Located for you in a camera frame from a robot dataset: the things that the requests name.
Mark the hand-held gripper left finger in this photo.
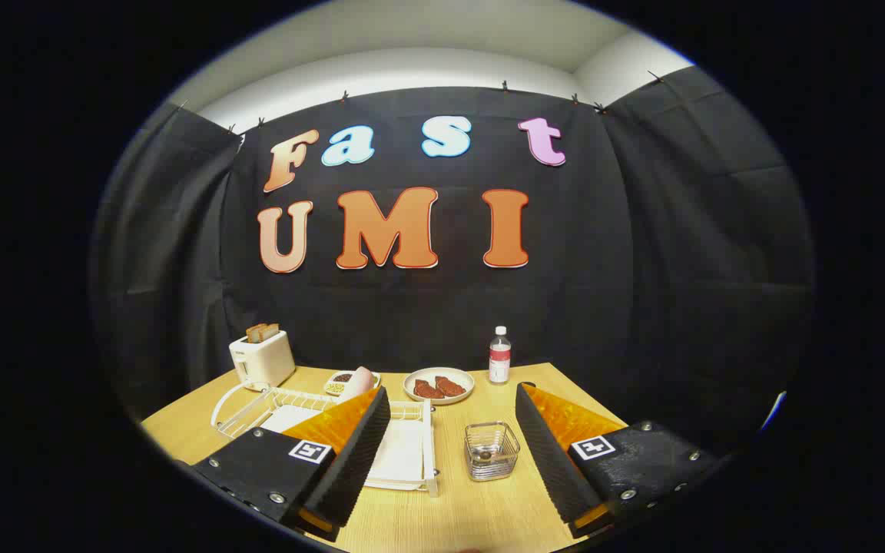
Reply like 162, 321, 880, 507
191, 386, 391, 542

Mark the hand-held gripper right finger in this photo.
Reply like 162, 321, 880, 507
515, 382, 720, 538

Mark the metal wire basket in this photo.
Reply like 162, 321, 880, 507
464, 421, 522, 482

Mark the white wire dish rack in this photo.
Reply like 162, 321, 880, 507
210, 382, 440, 498

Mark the pink plate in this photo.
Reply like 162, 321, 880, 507
343, 366, 376, 404

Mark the white divided snack dish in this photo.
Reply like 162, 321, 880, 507
324, 371, 382, 397

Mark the beige plate with meat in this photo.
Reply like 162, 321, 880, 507
403, 367, 476, 406

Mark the red-label plastic water bottle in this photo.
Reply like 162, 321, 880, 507
489, 326, 512, 385

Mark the white toaster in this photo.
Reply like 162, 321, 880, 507
229, 330, 297, 391

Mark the black backdrop cloth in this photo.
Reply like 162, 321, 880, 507
89, 68, 816, 454

